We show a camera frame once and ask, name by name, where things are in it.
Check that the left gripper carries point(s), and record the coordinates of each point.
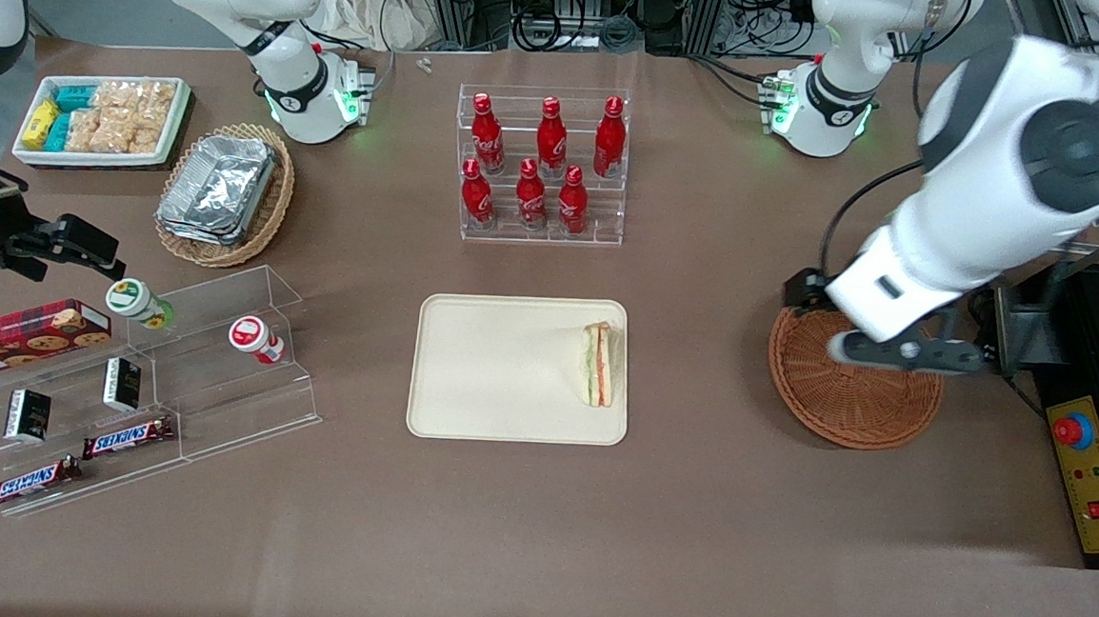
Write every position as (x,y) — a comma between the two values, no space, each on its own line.
(806,289)

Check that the triangle sandwich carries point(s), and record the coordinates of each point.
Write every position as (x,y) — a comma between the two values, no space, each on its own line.
(596,369)

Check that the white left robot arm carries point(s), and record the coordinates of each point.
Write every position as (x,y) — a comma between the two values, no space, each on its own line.
(999,136)

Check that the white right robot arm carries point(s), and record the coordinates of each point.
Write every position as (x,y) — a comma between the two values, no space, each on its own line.
(295,93)

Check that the brown round wicker basket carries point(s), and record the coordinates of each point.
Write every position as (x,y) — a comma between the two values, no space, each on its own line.
(849,403)

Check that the light oval wicker basket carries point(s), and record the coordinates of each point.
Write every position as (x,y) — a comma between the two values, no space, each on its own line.
(274,215)

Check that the cream plastic tray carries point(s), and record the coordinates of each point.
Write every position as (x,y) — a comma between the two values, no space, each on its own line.
(507,373)

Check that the red tartan cookie box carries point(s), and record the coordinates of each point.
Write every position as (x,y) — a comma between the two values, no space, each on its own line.
(23,338)

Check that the green sunflower lid jar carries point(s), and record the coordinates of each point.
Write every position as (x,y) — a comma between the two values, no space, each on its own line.
(133,300)

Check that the teal snack packet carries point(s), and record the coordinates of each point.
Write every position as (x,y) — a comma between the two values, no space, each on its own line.
(58,132)
(76,96)

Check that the clear cracker bag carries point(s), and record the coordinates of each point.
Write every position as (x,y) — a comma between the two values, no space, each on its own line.
(93,133)
(156,113)
(119,96)

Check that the yellow snack packet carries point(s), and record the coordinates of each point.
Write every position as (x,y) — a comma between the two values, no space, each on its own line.
(41,125)

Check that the small black snack box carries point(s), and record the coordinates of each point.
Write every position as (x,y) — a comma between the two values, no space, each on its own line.
(28,416)
(122,384)

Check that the white snack bin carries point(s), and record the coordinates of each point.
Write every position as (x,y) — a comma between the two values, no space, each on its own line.
(174,133)

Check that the aluminium foil container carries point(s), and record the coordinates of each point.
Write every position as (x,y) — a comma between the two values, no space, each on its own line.
(218,188)

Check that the Snickers chocolate bar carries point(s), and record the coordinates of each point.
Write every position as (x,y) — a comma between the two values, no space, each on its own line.
(129,436)
(35,483)

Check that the red lid white jar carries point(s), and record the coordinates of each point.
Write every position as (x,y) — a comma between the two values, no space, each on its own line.
(254,338)

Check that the clear acrylic stepped stand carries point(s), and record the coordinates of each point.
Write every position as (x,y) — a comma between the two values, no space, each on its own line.
(220,393)

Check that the black yellow control box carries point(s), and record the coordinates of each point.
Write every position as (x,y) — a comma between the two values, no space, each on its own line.
(1097,476)

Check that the clear acrylic bottle rack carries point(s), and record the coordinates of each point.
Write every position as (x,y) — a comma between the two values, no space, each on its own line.
(602,226)

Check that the red cola bottle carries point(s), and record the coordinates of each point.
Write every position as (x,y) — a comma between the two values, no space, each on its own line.
(531,193)
(476,194)
(487,135)
(550,139)
(572,200)
(609,139)

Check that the white cloth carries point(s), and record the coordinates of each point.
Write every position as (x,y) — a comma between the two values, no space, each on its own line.
(368,2)

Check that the grey metal bracket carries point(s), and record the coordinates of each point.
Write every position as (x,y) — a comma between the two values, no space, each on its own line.
(1021,328)

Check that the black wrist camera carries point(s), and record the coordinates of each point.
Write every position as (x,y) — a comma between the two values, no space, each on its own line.
(806,289)

